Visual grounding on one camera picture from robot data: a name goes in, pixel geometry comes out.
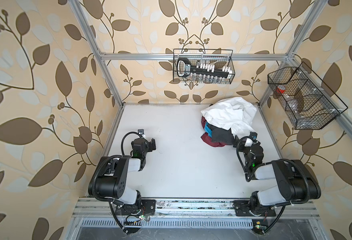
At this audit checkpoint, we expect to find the black cloth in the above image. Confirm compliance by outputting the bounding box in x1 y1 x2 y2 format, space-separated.
209 124 235 145

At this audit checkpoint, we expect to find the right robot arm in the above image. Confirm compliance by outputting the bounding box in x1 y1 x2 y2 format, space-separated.
233 137 321 217

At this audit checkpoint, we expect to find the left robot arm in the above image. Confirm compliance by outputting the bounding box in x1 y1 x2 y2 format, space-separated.
88 138 156 213

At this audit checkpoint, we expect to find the white cloth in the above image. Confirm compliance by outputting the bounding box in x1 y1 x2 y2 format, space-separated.
201 97 257 138

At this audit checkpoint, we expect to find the maroon cloth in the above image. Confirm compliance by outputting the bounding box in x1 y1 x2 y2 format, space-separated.
200 117 226 148

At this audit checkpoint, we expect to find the teal cloth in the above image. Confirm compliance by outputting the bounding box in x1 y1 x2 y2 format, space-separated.
204 122 212 138

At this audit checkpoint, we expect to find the red cap bottle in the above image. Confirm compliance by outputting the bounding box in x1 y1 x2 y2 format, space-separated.
276 85 286 97

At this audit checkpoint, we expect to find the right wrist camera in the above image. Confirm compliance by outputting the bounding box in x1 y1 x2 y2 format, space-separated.
244 132 258 147

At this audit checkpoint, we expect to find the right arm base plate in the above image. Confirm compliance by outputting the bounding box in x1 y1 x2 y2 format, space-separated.
232 200 277 217

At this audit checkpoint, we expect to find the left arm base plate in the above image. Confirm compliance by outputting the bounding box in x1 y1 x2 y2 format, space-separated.
115 199 157 216

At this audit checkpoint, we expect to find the aluminium frame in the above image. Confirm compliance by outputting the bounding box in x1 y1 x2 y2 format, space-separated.
77 1 352 240

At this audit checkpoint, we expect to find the right wire basket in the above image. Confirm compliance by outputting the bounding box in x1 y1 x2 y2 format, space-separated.
267 62 348 130

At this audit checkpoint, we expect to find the wire basket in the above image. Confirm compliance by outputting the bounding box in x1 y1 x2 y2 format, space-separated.
173 48 235 85
267 62 348 130

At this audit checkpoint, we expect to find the black handled tool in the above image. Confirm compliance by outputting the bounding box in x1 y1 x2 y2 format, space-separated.
176 58 233 78

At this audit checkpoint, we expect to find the back wire basket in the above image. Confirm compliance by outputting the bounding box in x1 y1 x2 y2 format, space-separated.
173 48 235 85

